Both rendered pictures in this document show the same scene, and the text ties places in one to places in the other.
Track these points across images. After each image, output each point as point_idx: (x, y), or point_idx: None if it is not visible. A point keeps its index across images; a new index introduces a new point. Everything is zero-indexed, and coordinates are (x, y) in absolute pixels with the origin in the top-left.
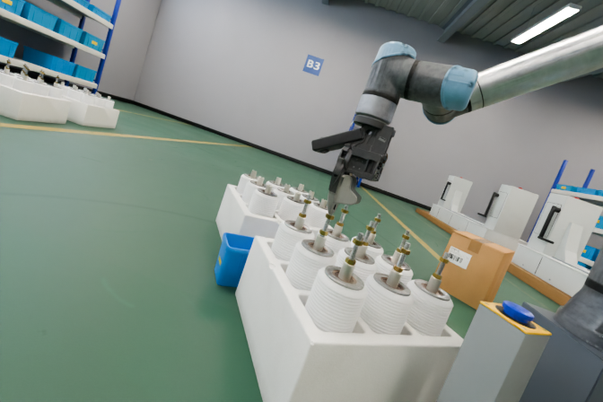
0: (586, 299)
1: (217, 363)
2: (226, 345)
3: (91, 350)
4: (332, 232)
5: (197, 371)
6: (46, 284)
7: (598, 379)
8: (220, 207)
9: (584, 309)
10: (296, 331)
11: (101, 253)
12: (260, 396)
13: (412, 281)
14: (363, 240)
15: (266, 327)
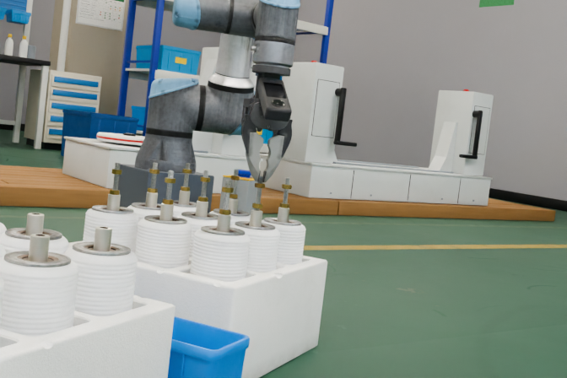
0: (178, 146)
1: (321, 373)
2: (299, 376)
3: None
4: (170, 219)
5: (343, 376)
6: None
7: (213, 187)
8: None
9: (181, 153)
10: (318, 272)
11: None
12: (301, 354)
13: (186, 207)
14: (205, 196)
15: (292, 318)
